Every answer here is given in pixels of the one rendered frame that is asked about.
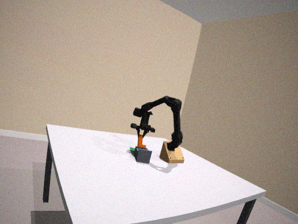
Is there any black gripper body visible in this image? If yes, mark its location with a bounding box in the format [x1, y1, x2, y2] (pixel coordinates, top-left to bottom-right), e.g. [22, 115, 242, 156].
[130, 118, 155, 133]

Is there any orange l-shaped part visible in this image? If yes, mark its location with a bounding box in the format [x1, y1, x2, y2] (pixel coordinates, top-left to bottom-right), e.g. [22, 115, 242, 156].
[137, 135, 146, 147]

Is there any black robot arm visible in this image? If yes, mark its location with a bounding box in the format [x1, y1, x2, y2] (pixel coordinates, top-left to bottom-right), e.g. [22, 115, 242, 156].
[133, 96, 183, 151]

